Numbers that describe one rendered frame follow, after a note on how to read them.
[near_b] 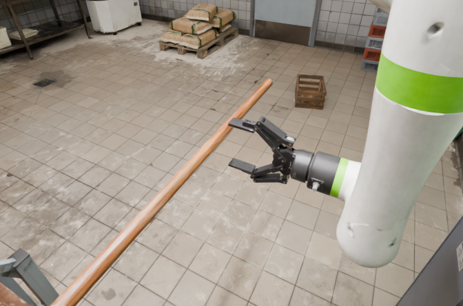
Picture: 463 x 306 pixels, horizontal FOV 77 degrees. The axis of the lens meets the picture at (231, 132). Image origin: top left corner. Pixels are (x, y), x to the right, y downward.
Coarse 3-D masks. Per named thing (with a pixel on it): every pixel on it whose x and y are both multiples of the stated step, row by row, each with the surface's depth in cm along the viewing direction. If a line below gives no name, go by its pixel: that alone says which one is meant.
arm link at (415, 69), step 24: (408, 0) 29; (432, 0) 27; (456, 0) 26; (408, 24) 30; (432, 24) 28; (456, 24) 27; (384, 48) 34; (408, 48) 30; (432, 48) 29; (456, 48) 28; (384, 72) 34; (408, 72) 31; (432, 72) 30; (456, 72) 29; (408, 96) 33; (432, 96) 31; (456, 96) 30
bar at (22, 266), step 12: (24, 252) 78; (0, 264) 72; (12, 264) 75; (24, 264) 77; (36, 264) 80; (0, 276) 123; (12, 276) 77; (24, 276) 78; (36, 276) 82; (12, 288) 130; (36, 288) 83; (48, 288) 87; (48, 300) 88
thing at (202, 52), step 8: (224, 32) 482; (232, 32) 500; (216, 40) 453; (224, 40) 471; (160, 48) 456; (168, 48) 460; (184, 48) 434; (192, 48) 430; (200, 48) 424; (216, 48) 457; (200, 56) 427
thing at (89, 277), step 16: (256, 96) 97; (240, 112) 89; (224, 128) 81; (208, 144) 76; (192, 160) 70; (176, 176) 66; (160, 192) 62; (144, 208) 59; (160, 208) 60; (128, 224) 56; (144, 224) 57; (112, 240) 53; (128, 240) 54; (96, 256) 51; (112, 256) 51; (96, 272) 48; (80, 288) 46; (64, 304) 44
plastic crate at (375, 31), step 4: (372, 24) 364; (372, 28) 366; (376, 28) 395; (380, 28) 362; (384, 28) 359; (372, 32) 369; (376, 32) 367; (380, 32) 381; (384, 32) 382; (372, 36) 371; (376, 36) 368; (380, 36) 366
